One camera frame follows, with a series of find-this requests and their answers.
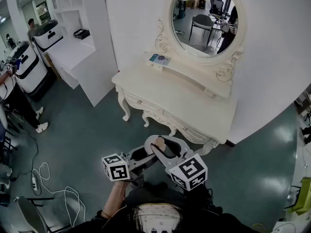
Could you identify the person's white floral top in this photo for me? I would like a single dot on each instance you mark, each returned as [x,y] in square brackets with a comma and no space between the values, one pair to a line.
[160,215]

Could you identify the person's black jacket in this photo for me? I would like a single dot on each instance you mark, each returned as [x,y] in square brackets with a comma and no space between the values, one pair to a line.
[155,193]

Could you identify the person's right forearm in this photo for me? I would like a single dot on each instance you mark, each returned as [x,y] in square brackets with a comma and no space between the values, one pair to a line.
[206,199]

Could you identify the blue flat packet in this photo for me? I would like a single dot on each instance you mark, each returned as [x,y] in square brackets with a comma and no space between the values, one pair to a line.
[159,59]

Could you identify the grey chair black frame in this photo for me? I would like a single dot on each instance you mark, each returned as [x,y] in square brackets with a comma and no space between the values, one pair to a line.
[31,215]

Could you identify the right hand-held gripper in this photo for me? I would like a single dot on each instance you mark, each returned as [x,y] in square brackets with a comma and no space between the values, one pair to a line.
[189,171]

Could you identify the white shelf cabinet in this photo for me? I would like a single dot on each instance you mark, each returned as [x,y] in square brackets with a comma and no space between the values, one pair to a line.
[97,64]

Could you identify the person's left forearm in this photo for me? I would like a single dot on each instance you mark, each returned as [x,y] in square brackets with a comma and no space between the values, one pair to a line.
[114,198]

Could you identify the white black service robot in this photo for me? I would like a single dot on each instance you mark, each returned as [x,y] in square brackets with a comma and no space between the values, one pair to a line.
[29,69]
[48,36]

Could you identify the green stand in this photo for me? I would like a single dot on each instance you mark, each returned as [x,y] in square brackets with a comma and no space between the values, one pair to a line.
[303,198]

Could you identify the oval mirror cream frame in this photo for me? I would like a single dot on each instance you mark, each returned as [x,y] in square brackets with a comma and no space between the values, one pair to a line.
[204,21]

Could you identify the white power strip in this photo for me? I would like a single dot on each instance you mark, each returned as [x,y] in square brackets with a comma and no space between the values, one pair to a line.
[34,183]

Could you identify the small beige round object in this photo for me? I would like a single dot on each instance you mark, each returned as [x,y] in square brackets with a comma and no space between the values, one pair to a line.
[148,143]

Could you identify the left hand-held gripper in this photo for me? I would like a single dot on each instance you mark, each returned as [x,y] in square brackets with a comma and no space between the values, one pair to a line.
[116,171]

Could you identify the black box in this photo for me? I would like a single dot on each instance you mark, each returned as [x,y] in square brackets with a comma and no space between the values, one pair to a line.
[81,33]

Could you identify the cream carved dressing table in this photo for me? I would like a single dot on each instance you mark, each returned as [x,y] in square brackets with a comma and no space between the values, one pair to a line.
[170,88]

